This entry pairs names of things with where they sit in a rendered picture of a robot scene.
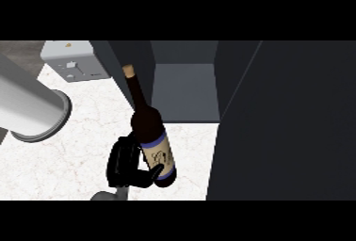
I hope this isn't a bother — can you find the dark wine bottle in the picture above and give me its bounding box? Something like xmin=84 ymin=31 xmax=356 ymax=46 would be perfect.
xmin=121 ymin=64 xmax=179 ymax=188

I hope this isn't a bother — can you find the pale grey cylinder, dark rim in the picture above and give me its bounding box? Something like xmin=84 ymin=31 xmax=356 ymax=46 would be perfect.
xmin=0 ymin=53 xmax=74 ymax=144

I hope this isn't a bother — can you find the pale grey box appliance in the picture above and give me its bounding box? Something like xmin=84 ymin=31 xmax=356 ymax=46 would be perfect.
xmin=38 ymin=40 xmax=112 ymax=84

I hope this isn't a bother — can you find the dark grey cabinet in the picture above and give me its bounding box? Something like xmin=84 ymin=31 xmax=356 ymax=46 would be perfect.
xmin=88 ymin=40 xmax=263 ymax=124

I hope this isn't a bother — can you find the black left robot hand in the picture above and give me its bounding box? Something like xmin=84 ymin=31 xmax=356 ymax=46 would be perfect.
xmin=106 ymin=131 xmax=167 ymax=189

